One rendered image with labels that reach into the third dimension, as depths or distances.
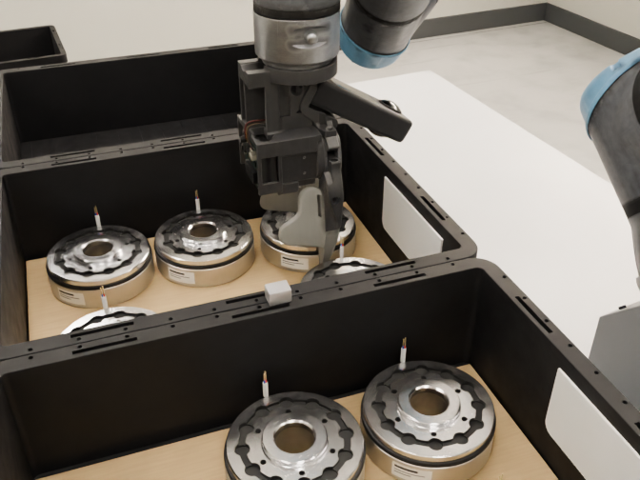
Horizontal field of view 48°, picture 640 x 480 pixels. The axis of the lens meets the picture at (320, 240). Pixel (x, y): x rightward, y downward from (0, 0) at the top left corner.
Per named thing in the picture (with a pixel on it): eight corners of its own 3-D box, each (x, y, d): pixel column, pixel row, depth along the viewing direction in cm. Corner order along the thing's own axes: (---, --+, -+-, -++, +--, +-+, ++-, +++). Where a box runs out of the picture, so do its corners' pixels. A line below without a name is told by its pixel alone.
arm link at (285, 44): (323, -8, 66) (356, 17, 60) (322, 42, 69) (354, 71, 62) (243, 0, 64) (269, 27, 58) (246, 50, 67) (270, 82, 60)
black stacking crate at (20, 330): (350, 205, 91) (352, 121, 85) (468, 358, 68) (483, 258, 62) (15, 268, 80) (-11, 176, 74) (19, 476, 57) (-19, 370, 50)
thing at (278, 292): (287, 291, 57) (286, 279, 56) (291, 302, 56) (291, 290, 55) (264, 296, 56) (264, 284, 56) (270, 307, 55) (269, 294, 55)
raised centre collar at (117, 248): (123, 236, 76) (122, 230, 76) (124, 263, 72) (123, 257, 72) (73, 243, 75) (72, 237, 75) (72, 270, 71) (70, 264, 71)
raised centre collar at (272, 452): (310, 408, 56) (310, 402, 56) (340, 453, 52) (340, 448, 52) (250, 430, 54) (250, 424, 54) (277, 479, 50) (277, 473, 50)
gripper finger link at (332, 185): (312, 222, 73) (306, 137, 70) (330, 218, 73) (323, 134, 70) (329, 236, 69) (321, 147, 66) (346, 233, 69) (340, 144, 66)
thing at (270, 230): (334, 195, 84) (334, 190, 84) (369, 241, 76) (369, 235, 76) (250, 210, 81) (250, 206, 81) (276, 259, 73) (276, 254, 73)
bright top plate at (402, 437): (460, 355, 62) (460, 350, 61) (518, 446, 53) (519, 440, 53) (346, 378, 59) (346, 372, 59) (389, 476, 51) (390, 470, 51)
